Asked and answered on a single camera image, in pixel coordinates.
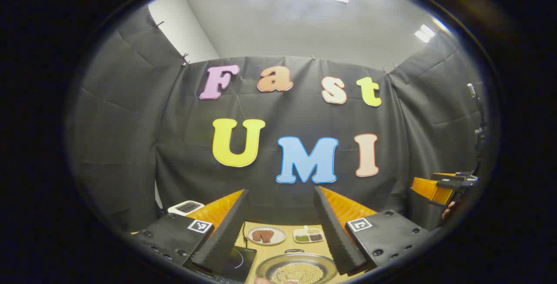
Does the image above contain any small ceiling light panel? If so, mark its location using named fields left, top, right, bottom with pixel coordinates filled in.
left=414, top=24, right=436, bottom=43

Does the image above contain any steel pot with black handles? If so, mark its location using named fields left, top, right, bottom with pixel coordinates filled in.
left=255, top=249, right=339, bottom=284

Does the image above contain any white divided dish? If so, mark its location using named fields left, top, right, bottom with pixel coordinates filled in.
left=293, top=227, right=325, bottom=244

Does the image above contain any black induction cooktop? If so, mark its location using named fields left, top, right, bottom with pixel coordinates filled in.
left=183, top=246, right=257, bottom=284

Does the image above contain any pile of yellow soybeans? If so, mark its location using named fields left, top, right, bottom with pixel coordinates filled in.
left=271, top=263, right=325, bottom=284

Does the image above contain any white round plate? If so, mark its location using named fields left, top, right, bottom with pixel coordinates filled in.
left=247, top=226, right=287, bottom=246

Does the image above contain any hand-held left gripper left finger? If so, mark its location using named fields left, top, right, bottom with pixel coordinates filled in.
left=131, top=188, right=252, bottom=275

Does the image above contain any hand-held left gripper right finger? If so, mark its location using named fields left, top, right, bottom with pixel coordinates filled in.
left=313, top=185, right=431, bottom=276

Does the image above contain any white toaster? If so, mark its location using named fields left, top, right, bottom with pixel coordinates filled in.
left=168, top=200, right=205, bottom=216

